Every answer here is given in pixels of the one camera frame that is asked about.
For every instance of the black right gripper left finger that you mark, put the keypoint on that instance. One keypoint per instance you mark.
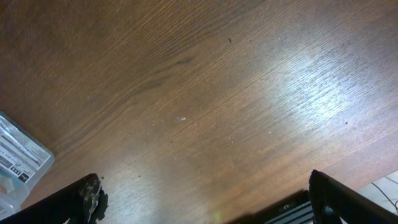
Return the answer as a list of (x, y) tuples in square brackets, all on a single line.
[(83, 202)]

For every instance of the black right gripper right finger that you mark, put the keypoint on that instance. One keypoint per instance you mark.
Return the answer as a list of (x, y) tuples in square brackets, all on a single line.
[(333, 202)]

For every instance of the clear plastic container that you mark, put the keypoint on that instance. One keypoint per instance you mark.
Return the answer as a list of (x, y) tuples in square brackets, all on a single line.
[(24, 161)]

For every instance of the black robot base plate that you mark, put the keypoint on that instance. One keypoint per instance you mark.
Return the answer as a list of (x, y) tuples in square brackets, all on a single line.
[(295, 209)]

